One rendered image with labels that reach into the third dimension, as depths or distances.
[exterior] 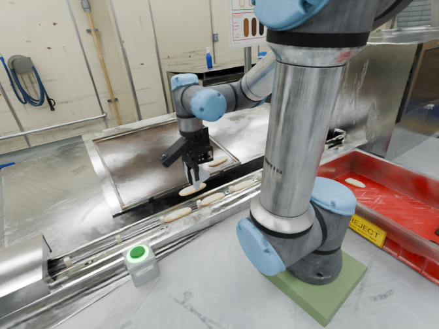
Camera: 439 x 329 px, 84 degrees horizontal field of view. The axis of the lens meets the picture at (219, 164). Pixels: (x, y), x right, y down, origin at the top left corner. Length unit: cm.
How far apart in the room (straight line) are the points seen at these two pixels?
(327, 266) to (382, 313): 15
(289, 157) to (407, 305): 51
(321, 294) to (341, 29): 54
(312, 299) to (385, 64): 90
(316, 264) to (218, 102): 43
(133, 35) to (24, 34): 134
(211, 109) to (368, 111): 82
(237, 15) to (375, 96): 96
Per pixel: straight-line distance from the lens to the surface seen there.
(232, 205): 85
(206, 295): 69
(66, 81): 437
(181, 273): 74
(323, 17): 29
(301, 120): 33
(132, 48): 418
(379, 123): 123
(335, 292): 68
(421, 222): 100
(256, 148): 115
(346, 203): 54
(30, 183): 147
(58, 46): 434
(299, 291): 66
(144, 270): 71
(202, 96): 58
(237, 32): 175
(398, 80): 118
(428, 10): 788
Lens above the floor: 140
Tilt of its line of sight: 29 degrees down
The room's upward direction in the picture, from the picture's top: 5 degrees counter-clockwise
